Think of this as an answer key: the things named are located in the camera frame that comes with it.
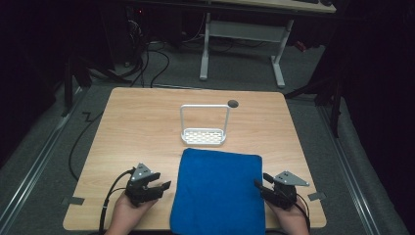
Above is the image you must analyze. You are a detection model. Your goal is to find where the black floor cable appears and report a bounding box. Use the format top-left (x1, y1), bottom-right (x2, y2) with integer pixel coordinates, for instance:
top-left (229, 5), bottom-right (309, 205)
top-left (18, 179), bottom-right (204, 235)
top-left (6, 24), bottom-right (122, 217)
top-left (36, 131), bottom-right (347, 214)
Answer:
top-left (68, 111), bottom-right (105, 182)

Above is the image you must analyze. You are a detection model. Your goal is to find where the bundle of black cables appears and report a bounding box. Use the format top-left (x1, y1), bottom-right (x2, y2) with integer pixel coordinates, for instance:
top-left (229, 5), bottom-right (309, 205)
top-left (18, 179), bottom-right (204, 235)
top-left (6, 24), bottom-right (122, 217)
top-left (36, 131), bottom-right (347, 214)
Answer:
top-left (125, 19), bottom-right (171, 89)

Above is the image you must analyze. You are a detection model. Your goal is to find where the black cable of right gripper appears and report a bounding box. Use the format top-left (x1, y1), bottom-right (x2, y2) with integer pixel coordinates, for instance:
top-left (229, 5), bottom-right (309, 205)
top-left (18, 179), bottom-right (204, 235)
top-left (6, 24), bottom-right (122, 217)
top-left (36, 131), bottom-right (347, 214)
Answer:
top-left (287, 192), bottom-right (312, 233)

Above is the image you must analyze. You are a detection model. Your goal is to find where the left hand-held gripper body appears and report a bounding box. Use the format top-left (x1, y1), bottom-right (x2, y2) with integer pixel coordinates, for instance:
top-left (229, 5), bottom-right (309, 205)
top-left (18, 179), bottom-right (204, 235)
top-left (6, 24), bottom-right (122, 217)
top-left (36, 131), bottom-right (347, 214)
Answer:
top-left (124, 163), bottom-right (163, 208)

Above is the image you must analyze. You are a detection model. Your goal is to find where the blue towel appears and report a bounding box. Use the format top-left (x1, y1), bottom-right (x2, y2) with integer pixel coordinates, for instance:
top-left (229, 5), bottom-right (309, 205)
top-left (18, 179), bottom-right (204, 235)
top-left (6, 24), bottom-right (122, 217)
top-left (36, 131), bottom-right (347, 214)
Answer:
top-left (169, 147), bottom-right (266, 235)

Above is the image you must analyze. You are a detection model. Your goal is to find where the white-legged desk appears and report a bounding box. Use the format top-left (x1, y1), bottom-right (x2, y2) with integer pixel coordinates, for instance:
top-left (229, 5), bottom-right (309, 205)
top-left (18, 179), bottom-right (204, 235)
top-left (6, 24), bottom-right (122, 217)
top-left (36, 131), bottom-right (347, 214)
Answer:
top-left (143, 0), bottom-right (338, 89)

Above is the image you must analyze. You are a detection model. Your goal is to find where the person's left hand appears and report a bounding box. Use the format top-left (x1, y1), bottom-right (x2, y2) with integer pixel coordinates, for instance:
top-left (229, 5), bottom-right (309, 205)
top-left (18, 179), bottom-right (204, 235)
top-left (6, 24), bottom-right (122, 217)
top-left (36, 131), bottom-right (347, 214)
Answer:
top-left (104, 191), bottom-right (159, 235)

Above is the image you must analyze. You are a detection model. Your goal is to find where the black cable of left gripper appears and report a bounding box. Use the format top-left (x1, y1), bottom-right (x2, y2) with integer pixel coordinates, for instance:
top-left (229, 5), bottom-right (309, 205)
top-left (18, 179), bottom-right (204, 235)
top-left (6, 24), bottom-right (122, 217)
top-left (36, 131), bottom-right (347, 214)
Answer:
top-left (98, 167), bottom-right (136, 235)

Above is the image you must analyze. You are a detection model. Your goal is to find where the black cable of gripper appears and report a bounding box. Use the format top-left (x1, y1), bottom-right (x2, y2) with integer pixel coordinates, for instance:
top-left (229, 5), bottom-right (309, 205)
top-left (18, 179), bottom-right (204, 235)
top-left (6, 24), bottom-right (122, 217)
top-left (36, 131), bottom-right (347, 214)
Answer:
top-left (98, 167), bottom-right (136, 235)
top-left (287, 192), bottom-right (312, 233)

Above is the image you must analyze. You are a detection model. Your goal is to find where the person's right hand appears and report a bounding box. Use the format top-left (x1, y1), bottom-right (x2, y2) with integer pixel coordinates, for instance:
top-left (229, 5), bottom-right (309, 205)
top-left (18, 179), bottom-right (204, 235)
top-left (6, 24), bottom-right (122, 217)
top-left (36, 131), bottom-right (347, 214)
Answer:
top-left (264, 199), bottom-right (310, 235)

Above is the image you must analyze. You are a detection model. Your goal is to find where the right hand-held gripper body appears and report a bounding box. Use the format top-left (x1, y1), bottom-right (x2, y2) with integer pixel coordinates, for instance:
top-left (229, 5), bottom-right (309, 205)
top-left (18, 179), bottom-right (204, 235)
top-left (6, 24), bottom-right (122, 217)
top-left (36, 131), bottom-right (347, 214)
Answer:
top-left (263, 170), bottom-right (310, 211)

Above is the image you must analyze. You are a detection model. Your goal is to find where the white towel rack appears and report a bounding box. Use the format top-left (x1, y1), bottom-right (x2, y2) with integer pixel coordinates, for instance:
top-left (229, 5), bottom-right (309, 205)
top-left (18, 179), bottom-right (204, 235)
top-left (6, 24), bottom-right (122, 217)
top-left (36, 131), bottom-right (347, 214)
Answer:
top-left (179, 104), bottom-right (231, 147)

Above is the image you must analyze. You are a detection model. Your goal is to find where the black stand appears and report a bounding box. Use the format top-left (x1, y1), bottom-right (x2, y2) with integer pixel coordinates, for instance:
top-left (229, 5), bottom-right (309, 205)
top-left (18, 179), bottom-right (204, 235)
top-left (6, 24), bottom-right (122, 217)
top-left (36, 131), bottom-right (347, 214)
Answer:
top-left (283, 76), bottom-right (344, 139)
top-left (60, 55), bottom-right (131, 118)

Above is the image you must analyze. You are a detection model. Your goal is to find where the grey tape patch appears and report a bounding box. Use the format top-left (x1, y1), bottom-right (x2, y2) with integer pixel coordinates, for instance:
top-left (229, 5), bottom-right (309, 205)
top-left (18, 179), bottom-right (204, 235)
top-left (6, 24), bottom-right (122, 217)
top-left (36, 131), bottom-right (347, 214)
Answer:
top-left (306, 191), bottom-right (327, 202)
top-left (61, 196), bottom-right (86, 207)

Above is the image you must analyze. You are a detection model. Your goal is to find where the metal floor rail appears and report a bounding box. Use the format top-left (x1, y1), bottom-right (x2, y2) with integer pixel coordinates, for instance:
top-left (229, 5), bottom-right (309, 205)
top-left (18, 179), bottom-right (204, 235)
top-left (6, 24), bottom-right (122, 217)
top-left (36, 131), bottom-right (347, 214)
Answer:
top-left (0, 86), bottom-right (87, 233)
top-left (317, 104), bottom-right (383, 235)

